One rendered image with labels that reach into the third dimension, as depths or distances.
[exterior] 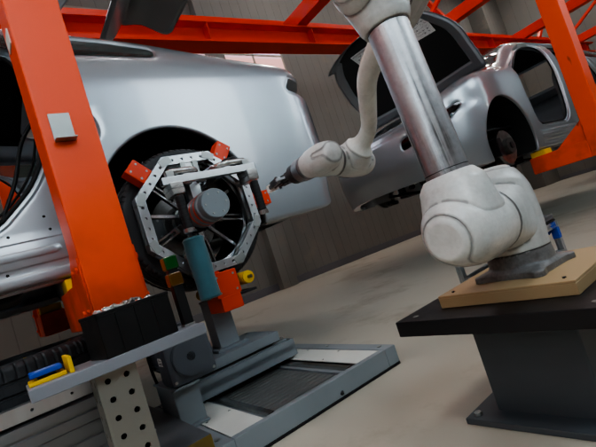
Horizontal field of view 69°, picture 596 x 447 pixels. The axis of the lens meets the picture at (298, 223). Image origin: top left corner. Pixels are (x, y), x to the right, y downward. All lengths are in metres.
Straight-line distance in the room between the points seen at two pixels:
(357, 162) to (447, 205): 0.64
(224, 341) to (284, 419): 0.67
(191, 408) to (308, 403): 0.43
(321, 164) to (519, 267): 0.67
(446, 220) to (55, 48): 1.30
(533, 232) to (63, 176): 1.30
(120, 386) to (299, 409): 0.61
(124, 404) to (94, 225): 0.54
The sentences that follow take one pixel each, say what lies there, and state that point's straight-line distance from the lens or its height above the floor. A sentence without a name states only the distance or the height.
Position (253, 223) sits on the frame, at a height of 0.74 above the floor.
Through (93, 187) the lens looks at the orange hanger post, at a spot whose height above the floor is 0.94.
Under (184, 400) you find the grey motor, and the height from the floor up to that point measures 0.18.
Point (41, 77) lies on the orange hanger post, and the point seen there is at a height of 1.30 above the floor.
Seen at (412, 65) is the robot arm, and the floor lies 0.87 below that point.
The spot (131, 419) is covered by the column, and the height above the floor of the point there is 0.29.
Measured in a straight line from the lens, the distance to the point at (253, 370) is 2.02.
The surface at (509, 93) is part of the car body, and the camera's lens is 4.64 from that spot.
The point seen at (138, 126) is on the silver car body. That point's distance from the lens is 2.18.
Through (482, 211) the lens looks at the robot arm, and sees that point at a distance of 0.96.
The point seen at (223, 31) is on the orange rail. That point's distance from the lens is 5.47.
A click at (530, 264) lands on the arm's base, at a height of 0.36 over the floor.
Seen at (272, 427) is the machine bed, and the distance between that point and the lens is 1.52.
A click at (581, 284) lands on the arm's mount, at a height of 0.32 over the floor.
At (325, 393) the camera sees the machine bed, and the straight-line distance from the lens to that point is 1.62.
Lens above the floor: 0.57
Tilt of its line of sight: 3 degrees up
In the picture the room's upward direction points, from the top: 18 degrees counter-clockwise
